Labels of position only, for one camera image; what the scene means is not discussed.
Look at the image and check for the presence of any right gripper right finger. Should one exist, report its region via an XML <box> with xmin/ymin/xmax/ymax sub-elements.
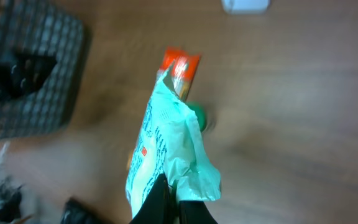
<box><xmin>179</xmin><ymin>201</ymin><xmax>218</xmax><ymax>224</ymax></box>

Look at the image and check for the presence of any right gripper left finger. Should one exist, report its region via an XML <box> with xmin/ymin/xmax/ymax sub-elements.
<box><xmin>130</xmin><ymin>174</ymin><xmax>170</xmax><ymax>224</ymax></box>

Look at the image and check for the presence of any teal snack packet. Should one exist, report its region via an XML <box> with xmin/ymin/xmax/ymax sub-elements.
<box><xmin>125</xmin><ymin>70</ymin><xmax>221</xmax><ymax>216</ymax></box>

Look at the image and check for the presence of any green lidded Knorr tub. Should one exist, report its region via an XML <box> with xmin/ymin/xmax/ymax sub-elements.
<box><xmin>186</xmin><ymin>103</ymin><xmax>208</xmax><ymax>132</ymax></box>

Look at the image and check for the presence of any orange pasta packet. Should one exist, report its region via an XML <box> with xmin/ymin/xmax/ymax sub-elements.
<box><xmin>157</xmin><ymin>47</ymin><xmax>201</xmax><ymax>101</ymax></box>

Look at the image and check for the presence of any white barcode scanner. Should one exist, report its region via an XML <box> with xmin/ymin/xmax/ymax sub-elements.
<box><xmin>221</xmin><ymin>0</ymin><xmax>271</xmax><ymax>14</ymax></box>

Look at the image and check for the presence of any grey plastic shopping basket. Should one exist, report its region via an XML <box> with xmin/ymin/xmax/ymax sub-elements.
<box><xmin>0</xmin><ymin>0</ymin><xmax>87</xmax><ymax>139</ymax></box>

